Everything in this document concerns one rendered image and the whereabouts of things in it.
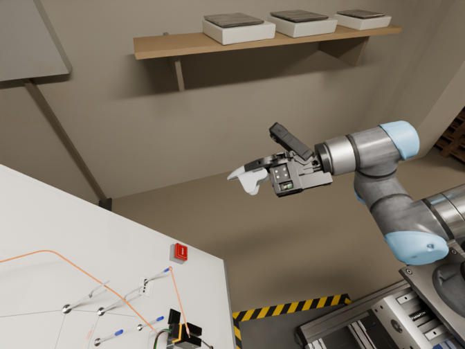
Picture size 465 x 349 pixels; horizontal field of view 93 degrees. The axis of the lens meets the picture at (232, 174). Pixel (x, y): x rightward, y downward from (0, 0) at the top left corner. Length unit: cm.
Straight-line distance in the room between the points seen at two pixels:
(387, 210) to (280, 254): 164
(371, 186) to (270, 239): 167
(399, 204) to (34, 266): 72
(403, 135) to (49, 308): 74
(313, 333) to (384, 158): 136
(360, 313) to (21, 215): 176
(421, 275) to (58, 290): 95
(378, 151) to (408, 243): 16
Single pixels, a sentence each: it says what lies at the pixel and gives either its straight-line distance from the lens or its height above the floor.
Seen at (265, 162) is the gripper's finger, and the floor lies 155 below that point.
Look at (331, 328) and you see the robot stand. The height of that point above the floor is 23.
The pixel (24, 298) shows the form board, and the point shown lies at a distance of 61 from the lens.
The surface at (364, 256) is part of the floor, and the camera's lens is 233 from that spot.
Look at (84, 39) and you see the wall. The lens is 192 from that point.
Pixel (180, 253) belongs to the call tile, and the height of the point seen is 112.
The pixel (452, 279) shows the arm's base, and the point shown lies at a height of 122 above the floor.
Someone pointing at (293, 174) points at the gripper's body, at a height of 154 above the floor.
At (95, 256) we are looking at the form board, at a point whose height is 130.
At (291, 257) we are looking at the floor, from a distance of 209.
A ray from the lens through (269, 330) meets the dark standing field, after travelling 189.
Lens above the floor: 184
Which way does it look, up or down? 44 degrees down
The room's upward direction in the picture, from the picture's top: straight up
